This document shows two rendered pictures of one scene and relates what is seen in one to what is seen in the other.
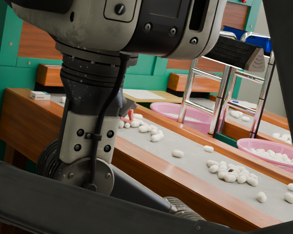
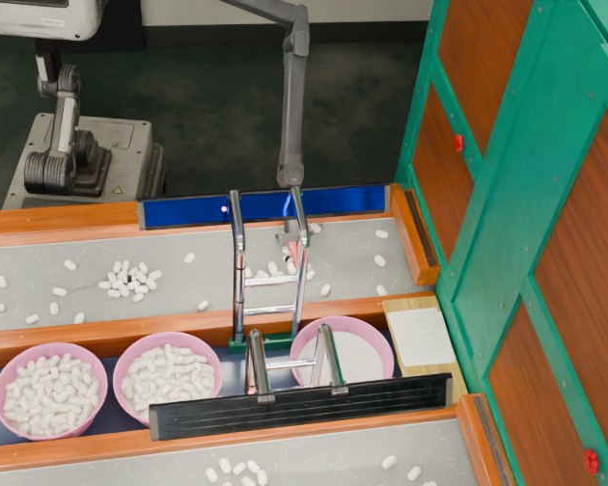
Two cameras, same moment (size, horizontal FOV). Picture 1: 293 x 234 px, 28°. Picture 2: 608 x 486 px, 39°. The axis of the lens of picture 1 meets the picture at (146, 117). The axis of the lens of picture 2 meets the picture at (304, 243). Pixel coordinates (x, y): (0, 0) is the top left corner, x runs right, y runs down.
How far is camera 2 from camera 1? 3.28 m
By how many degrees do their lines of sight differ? 99
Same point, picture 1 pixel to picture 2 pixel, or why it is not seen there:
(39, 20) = not seen: outside the picture
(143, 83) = (461, 353)
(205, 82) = (481, 470)
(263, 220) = (24, 219)
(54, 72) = (395, 202)
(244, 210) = (45, 219)
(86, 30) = not seen: outside the picture
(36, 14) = not seen: outside the picture
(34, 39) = (421, 161)
